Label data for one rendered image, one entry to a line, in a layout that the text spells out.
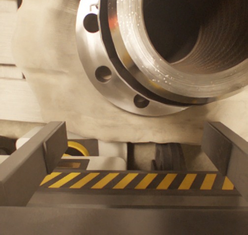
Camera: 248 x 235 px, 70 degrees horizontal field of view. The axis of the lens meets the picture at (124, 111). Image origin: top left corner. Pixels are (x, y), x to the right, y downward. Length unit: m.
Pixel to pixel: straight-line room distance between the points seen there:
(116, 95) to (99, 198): 0.16
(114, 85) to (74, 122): 0.12
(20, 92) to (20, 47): 0.10
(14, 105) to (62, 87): 0.13
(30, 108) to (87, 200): 0.25
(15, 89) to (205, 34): 0.36
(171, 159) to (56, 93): 0.28
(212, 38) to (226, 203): 0.20
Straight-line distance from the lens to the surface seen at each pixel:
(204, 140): 0.17
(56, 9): 0.34
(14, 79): 0.43
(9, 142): 0.63
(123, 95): 0.31
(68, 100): 0.36
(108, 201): 0.25
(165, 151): 0.44
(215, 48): 0.18
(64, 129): 0.16
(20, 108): 0.44
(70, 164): 0.34
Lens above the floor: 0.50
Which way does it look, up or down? 73 degrees down
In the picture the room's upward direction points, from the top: 175 degrees counter-clockwise
